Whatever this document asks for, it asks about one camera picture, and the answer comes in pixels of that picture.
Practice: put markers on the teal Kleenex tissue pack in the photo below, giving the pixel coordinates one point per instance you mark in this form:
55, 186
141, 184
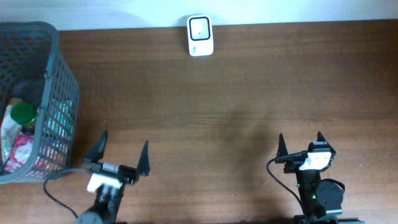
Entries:
60, 120

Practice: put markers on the orange Kleenex tissue pack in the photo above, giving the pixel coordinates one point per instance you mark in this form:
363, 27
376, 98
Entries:
51, 159

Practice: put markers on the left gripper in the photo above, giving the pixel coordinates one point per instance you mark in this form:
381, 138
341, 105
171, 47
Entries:
128, 174

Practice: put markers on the grey plastic mesh basket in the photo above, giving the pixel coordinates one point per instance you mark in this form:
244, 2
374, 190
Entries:
33, 69

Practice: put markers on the red purple pad packet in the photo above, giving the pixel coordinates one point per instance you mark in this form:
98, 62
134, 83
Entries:
20, 152

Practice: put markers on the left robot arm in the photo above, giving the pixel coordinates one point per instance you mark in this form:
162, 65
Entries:
106, 205

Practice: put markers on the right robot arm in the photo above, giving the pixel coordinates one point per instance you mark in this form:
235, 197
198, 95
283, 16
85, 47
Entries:
320, 199

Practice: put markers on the green lid seasoning jar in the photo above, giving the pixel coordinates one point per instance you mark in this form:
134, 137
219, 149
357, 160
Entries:
24, 114

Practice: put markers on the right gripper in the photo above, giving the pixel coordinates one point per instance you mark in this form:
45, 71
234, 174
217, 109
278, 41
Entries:
292, 158

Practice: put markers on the white cream tube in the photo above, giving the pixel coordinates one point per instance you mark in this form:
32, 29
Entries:
10, 130

